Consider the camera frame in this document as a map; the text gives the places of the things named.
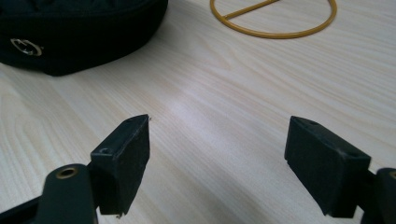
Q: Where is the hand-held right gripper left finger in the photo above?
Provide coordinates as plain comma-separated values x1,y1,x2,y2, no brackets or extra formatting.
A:
90,114,151,217

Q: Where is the gold metal ring stand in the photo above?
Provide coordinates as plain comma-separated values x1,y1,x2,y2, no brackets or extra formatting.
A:
209,0,338,40

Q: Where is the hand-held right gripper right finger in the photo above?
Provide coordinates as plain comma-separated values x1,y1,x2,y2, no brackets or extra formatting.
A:
284,115,373,218

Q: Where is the black cap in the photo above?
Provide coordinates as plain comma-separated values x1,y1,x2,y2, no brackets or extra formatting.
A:
0,0,169,77

